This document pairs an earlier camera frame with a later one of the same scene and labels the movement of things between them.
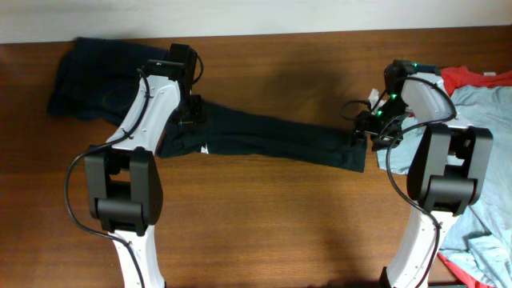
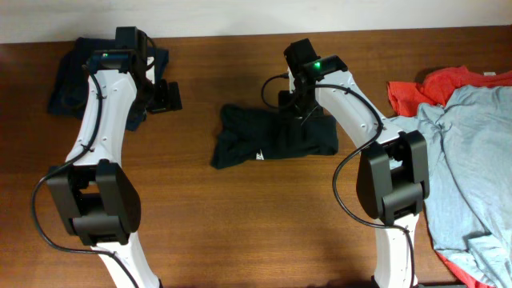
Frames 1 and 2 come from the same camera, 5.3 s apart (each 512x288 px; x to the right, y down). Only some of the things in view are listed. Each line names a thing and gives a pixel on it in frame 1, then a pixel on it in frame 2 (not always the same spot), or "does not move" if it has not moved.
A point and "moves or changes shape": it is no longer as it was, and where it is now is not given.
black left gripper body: (192, 111) -> (161, 100)
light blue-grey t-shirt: (482, 238) does not move
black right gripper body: (386, 121) -> (303, 106)
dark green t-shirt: (242, 132) moves or changes shape
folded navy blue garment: (96, 78) does not move
